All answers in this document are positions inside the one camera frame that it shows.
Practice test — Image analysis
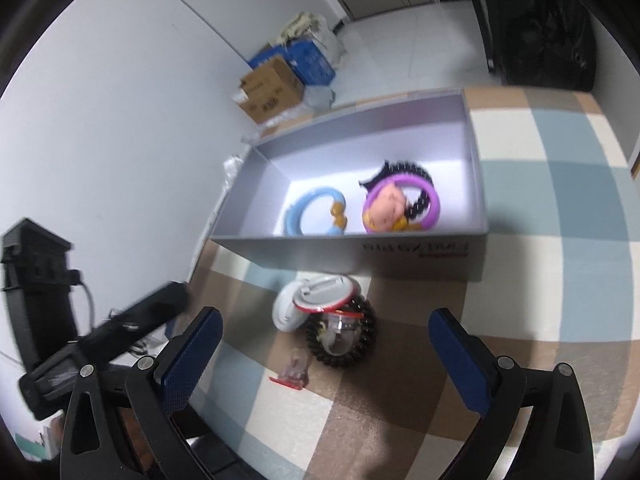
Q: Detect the clear ring red base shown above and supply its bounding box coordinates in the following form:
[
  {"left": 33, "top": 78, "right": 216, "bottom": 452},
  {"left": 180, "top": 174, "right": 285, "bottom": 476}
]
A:
[{"left": 269, "top": 348, "right": 309, "bottom": 391}]

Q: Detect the black bead bracelet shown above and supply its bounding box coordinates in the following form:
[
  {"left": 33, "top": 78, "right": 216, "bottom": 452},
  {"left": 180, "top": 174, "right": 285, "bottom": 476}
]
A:
[{"left": 304, "top": 294, "right": 379, "bottom": 366}]

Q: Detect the white red round case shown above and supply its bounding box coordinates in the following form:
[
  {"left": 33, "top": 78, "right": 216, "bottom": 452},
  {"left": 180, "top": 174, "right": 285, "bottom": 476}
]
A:
[{"left": 271, "top": 274, "right": 360, "bottom": 333}]

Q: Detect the checkered table cloth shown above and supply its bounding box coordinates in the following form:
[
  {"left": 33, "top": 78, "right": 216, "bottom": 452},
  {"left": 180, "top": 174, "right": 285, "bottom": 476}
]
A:
[{"left": 191, "top": 87, "right": 639, "bottom": 479}]

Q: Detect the grey cardboard box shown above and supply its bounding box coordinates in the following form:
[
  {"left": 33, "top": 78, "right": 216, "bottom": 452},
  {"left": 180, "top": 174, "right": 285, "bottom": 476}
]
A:
[{"left": 210, "top": 90, "right": 488, "bottom": 282}]

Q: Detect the brown cardboard box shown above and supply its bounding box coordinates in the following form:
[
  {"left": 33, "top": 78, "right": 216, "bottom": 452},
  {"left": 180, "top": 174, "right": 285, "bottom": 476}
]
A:
[{"left": 233, "top": 56, "right": 305, "bottom": 125}]

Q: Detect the grey plastic mail bag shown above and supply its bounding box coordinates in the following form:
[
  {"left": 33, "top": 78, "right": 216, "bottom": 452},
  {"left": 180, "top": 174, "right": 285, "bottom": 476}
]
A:
[{"left": 303, "top": 86, "right": 335, "bottom": 113}]

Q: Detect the black backpack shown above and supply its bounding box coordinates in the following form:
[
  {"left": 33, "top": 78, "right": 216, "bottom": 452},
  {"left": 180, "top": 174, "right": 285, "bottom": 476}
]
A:
[{"left": 486, "top": 0, "right": 597, "bottom": 92}]

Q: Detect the blue cardboard box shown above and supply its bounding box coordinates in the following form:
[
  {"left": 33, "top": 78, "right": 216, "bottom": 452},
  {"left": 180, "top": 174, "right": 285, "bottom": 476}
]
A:
[{"left": 248, "top": 40, "right": 335, "bottom": 86}]

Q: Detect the white bag with clothes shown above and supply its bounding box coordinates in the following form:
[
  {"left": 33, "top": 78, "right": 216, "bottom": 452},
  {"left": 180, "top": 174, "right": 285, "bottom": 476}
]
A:
[{"left": 274, "top": 12, "right": 346, "bottom": 68}]

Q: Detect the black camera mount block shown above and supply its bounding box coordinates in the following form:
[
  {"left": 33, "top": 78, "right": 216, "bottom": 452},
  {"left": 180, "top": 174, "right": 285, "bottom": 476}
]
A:
[{"left": 1, "top": 218, "right": 78, "bottom": 372}]

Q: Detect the purple ring doll toy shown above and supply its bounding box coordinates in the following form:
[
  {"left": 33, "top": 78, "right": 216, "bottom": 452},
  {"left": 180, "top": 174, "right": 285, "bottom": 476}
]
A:
[{"left": 359, "top": 160, "right": 440, "bottom": 234}]

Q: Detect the blue ring toy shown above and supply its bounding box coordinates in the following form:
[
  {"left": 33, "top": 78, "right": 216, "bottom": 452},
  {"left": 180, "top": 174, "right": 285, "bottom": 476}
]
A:
[{"left": 283, "top": 186, "right": 348, "bottom": 236}]

